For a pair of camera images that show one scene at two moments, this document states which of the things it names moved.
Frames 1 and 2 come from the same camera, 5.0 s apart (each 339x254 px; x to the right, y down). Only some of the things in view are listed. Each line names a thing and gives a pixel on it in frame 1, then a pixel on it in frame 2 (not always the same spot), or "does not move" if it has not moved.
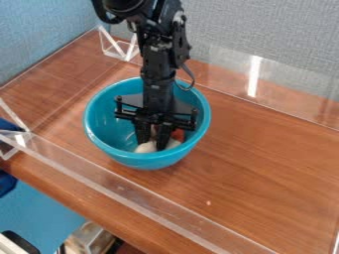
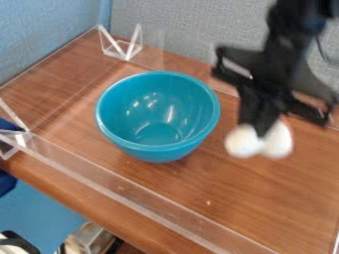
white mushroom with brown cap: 149,146 to 246,144
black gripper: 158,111 to 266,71
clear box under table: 91,239 does not move
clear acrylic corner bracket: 118,49 does not move
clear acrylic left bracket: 15,134 does not move
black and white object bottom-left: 12,244 does not move
